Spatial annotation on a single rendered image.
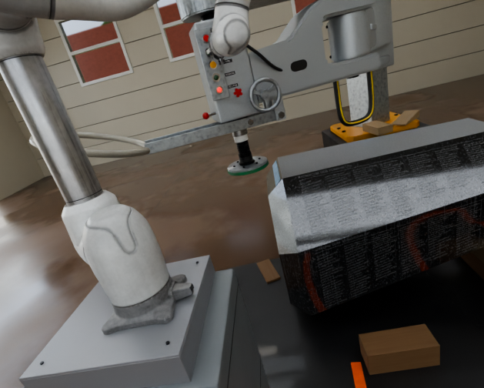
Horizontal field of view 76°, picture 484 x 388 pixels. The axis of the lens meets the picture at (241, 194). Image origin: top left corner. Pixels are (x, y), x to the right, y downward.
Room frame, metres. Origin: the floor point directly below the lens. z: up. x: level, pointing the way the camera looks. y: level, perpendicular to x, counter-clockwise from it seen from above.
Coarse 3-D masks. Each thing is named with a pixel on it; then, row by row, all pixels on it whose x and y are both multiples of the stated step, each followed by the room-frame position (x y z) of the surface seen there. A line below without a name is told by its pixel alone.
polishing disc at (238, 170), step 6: (252, 156) 1.64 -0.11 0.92; (258, 156) 1.61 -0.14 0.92; (264, 156) 1.58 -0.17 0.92; (234, 162) 1.61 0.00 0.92; (240, 162) 1.55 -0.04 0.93; (246, 162) 1.52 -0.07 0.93; (252, 162) 1.51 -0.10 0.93; (258, 162) 1.50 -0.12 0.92; (264, 162) 1.48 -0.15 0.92; (234, 168) 1.51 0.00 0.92; (240, 168) 1.49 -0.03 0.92; (246, 168) 1.46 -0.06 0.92; (252, 168) 1.44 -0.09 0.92; (258, 168) 1.45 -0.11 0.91; (264, 168) 1.47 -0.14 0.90; (234, 174) 1.47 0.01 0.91; (240, 174) 1.45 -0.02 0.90; (246, 174) 1.44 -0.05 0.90
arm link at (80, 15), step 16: (64, 0) 0.77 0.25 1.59; (80, 0) 0.79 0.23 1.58; (96, 0) 0.81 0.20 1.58; (112, 0) 0.83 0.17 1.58; (128, 0) 0.85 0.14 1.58; (144, 0) 0.87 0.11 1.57; (224, 0) 1.00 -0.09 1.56; (240, 0) 1.00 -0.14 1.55; (64, 16) 0.79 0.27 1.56; (80, 16) 0.80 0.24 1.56; (96, 16) 0.82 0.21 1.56; (112, 16) 0.84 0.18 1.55; (128, 16) 0.87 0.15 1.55
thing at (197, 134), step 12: (240, 120) 1.49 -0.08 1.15; (252, 120) 1.49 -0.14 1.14; (264, 120) 1.51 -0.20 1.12; (180, 132) 1.55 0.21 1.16; (192, 132) 1.45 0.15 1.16; (204, 132) 1.46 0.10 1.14; (216, 132) 1.47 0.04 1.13; (228, 132) 1.47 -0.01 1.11; (144, 144) 1.41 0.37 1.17; (156, 144) 1.42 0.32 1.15; (168, 144) 1.42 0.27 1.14; (180, 144) 1.43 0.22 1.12
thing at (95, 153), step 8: (80, 136) 1.61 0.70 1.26; (88, 136) 1.62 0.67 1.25; (96, 136) 1.64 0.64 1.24; (104, 136) 1.65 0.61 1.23; (112, 136) 1.65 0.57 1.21; (120, 136) 1.65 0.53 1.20; (32, 144) 1.26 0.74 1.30; (136, 144) 1.59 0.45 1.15; (88, 152) 1.19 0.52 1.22; (96, 152) 1.20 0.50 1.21; (104, 152) 1.21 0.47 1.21; (112, 152) 1.23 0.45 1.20; (120, 152) 1.25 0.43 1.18; (128, 152) 1.27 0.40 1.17; (136, 152) 1.30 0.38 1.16; (144, 152) 1.35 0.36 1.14
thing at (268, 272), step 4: (264, 260) 1.97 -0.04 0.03; (268, 260) 1.95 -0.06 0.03; (260, 264) 1.93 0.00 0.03; (264, 264) 1.92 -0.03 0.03; (268, 264) 1.91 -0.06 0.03; (260, 268) 1.88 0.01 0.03; (264, 268) 1.87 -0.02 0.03; (268, 268) 1.86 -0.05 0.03; (272, 268) 1.85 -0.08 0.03; (264, 272) 1.83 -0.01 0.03; (268, 272) 1.82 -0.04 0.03; (272, 272) 1.80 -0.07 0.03; (276, 272) 1.79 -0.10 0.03; (264, 276) 1.78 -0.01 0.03; (268, 276) 1.77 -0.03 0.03; (272, 276) 1.75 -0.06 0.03; (276, 276) 1.74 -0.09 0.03; (268, 280) 1.73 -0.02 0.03; (272, 280) 1.72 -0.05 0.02
